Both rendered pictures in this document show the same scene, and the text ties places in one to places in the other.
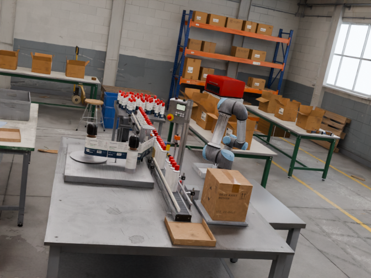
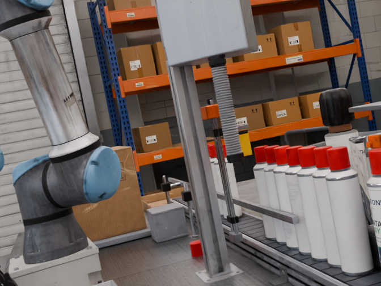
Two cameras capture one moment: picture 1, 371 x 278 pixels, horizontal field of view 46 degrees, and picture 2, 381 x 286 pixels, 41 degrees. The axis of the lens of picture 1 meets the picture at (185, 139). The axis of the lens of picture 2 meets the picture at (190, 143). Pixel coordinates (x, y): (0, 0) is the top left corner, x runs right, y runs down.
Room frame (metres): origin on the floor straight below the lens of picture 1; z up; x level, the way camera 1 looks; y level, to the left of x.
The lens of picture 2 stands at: (4.65, 0.03, 1.18)
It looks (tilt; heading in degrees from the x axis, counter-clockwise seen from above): 3 degrees down; 181
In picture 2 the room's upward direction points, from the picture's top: 11 degrees counter-clockwise
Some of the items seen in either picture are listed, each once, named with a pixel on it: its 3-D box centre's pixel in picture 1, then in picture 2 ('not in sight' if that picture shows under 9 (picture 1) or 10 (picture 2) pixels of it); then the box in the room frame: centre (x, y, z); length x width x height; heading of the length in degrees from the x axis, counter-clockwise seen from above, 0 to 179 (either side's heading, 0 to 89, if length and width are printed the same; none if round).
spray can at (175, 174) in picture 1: (175, 178); not in sight; (3.04, 0.02, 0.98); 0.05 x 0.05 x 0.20
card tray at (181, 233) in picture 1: (189, 230); (173, 198); (2.49, -0.12, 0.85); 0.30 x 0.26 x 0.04; 16
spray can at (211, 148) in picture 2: (170, 172); (220, 179); (3.16, 0.07, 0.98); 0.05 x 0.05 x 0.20
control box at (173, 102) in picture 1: (179, 111); (206, 13); (3.58, 0.09, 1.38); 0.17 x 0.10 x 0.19; 71
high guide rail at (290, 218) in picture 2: (174, 175); (210, 192); (3.19, 0.03, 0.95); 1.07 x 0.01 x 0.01; 16
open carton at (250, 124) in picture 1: (237, 131); not in sight; (5.22, -0.61, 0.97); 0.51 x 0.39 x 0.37; 115
